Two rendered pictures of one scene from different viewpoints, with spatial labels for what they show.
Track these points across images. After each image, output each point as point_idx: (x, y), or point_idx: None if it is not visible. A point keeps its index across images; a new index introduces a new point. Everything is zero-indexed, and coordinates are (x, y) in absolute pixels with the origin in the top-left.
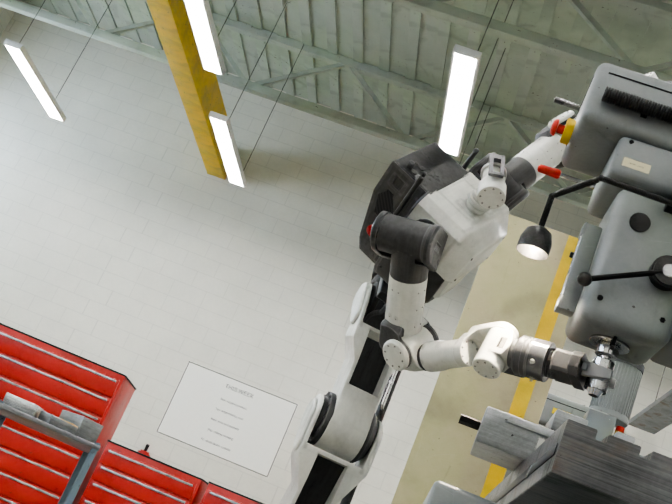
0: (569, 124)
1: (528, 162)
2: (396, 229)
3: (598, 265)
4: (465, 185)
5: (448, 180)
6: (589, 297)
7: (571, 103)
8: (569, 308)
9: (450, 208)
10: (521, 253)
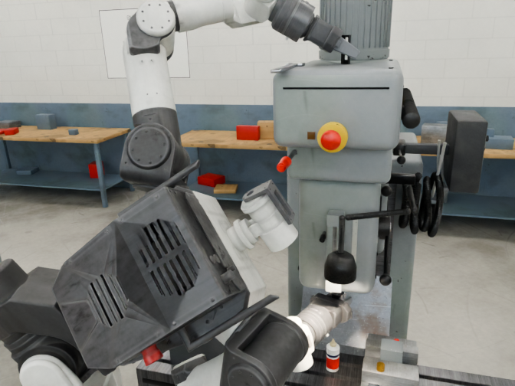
0: (347, 137)
1: (175, 111)
2: (287, 375)
3: (372, 255)
4: (213, 220)
5: (218, 237)
6: (372, 281)
7: (284, 70)
8: (342, 286)
9: (250, 276)
10: (326, 279)
